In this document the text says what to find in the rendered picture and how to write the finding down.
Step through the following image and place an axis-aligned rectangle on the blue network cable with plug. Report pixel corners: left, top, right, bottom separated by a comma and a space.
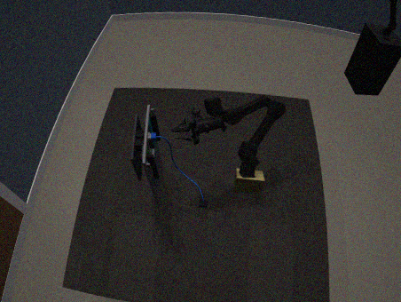
147, 132, 204, 203

